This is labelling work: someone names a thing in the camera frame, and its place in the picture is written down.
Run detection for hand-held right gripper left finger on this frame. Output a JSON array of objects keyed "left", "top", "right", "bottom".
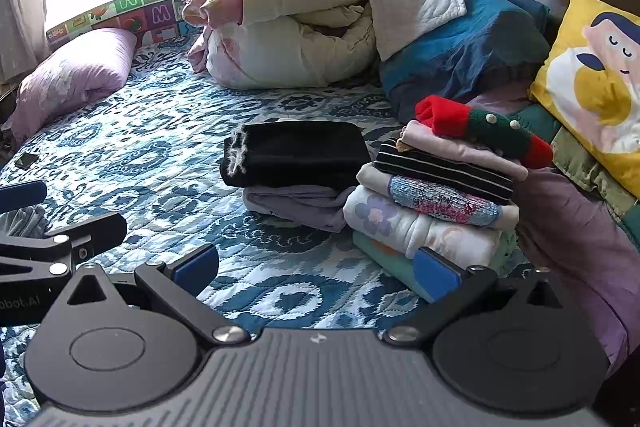
[{"left": 42, "top": 244, "right": 251, "bottom": 348}]

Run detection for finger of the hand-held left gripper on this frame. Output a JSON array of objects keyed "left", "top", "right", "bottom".
[
  {"left": 0, "top": 212, "right": 128, "bottom": 280},
  {"left": 0, "top": 181, "right": 48, "bottom": 211}
]

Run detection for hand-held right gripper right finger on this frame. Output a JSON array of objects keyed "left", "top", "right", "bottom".
[{"left": 382, "top": 247, "right": 571, "bottom": 348}]

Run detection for black pants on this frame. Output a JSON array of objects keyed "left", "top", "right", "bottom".
[{"left": 220, "top": 120, "right": 372, "bottom": 190}]

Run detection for green folded garment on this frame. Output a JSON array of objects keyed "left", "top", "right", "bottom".
[{"left": 352, "top": 231, "right": 518, "bottom": 305}]

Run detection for white floral folded garment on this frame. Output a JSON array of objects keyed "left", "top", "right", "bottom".
[{"left": 342, "top": 186, "right": 503, "bottom": 268}]

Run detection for cream garment with colourful knit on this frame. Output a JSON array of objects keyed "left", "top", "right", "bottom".
[{"left": 356, "top": 163, "right": 521, "bottom": 230}]

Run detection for black striped folded garment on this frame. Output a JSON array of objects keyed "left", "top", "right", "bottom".
[{"left": 372, "top": 142, "right": 515, "bottom": 206}]

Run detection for blue patterned bed quilt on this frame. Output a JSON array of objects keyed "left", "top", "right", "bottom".
[{"left": 0, "top": 42, "right": 531, "bottom": 427}]

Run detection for lavender folded garment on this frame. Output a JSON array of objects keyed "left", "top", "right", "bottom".
[{"left": 242, "top": 184, "right": 357, "bottom": 233}]

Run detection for purple pillow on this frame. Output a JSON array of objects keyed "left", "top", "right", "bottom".
[{"left": 2, "top": 27, "right": 138, "bottom": 142}]

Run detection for pink folded garment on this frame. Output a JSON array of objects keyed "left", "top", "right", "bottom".
[{"left": 397, "top": 120, "right": 530, "bottom": 182}]

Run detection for purple blanket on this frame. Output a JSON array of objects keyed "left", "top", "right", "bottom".
[{"left": 510, "top": 167, "right": 640, "bottom": 378}]

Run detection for red and green knitted garment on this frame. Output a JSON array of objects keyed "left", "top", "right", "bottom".
[{"left": 415, "top": 95, "right": 553, "bottom": 170}]

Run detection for green patchwork quilt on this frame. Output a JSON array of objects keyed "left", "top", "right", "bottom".
[{"left": 520, "top": 102, "right": 640, "bottom": 253}]

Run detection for blue blanket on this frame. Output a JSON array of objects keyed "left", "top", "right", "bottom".
[{"left": 377, "top": 0, "right": 553, "bottom": 122}]

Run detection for colourful alphabet play mat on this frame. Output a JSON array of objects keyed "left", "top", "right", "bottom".
[{"left": 45, "top": 0, "right": 211, "bottom": 50}]

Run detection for white and pink comforter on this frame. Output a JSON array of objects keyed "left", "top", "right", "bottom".
[{"left": 181, "top": 0, "right": 468, "bottom": 90}]

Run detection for yellow cartoon pillow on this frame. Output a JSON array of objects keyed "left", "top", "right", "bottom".
[{"left": 527, "top": 0, "right": 640, "bottom": 200}]

